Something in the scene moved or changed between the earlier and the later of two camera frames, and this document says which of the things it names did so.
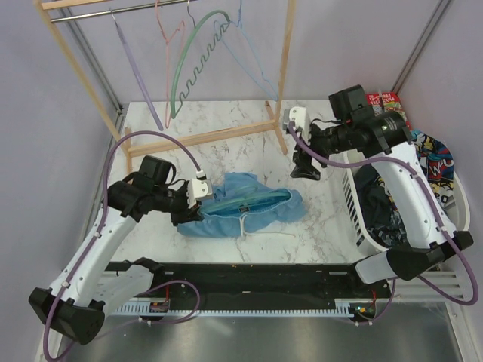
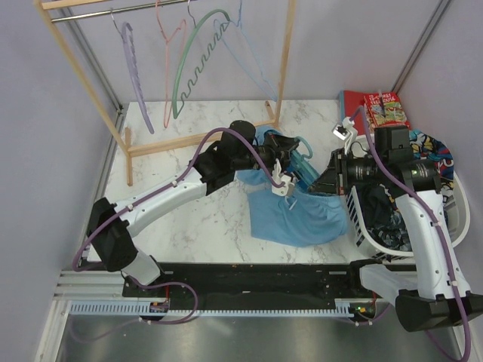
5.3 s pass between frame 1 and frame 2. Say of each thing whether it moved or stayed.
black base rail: stayed
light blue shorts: moved
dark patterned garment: stayed
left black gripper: moved
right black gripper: moved
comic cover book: stayed
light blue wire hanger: stayed
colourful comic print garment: stayed
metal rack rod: stayed
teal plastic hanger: moved
